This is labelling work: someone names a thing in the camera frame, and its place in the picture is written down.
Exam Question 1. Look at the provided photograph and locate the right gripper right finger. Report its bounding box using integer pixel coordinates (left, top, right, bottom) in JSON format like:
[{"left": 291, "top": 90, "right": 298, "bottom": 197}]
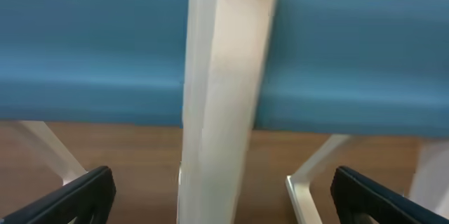
[{"left": 330, "top": 166, "right": 449, "bottom": 224}]

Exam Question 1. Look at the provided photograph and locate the white pipette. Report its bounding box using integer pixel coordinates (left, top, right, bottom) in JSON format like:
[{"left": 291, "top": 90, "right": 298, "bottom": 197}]
[{"left": 176, "top": 0, "right": 282, "bottom": 224}]

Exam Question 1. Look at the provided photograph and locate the white and blue stand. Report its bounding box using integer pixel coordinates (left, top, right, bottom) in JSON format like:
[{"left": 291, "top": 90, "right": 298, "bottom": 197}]
[{"left": 0, "top": 0, "right": 449, "bottom": 224}]

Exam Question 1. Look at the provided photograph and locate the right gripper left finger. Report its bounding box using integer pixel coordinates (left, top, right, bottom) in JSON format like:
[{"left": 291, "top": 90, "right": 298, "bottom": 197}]
[{"left": 0, "top": 166, "right": 117, "bottom": 224}]

